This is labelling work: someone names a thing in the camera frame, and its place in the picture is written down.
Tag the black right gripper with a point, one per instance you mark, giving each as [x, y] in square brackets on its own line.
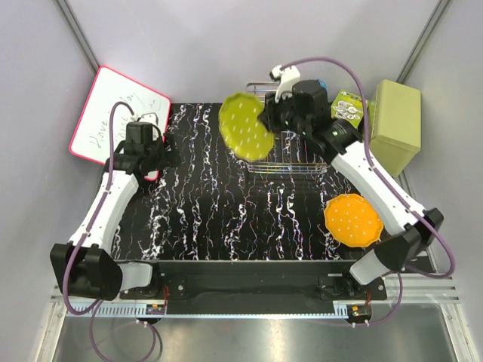
[268, 115]

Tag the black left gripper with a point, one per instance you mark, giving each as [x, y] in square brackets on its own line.
[168, 148]

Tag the green polka dot plate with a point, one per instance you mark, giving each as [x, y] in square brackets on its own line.
[241, 130]

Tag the orange polka dot plate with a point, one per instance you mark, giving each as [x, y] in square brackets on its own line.
[352, 221]

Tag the blue polka dot plate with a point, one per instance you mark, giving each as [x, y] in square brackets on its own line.
[322, 84]

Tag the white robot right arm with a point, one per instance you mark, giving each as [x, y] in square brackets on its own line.
[410, 225]

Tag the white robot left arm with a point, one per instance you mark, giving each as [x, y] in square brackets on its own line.
[83, 266]

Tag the green printed cardboard box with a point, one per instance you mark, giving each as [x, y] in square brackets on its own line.
[348, 106]

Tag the pink framed whiteboard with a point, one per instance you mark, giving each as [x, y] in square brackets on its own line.
[112, 100]

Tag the pale green bin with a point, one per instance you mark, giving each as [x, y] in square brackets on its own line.
[396, 126]

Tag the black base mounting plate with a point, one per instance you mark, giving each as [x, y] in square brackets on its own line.
[256, 288]

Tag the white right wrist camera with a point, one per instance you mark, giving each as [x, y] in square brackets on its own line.
[286, 77]

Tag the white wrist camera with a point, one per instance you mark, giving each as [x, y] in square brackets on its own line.
[286, 77]
[145, 118]

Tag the metal wire dish rack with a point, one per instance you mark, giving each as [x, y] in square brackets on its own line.
[296, 153]

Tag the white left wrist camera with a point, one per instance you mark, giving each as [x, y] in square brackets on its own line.
[145, 118]

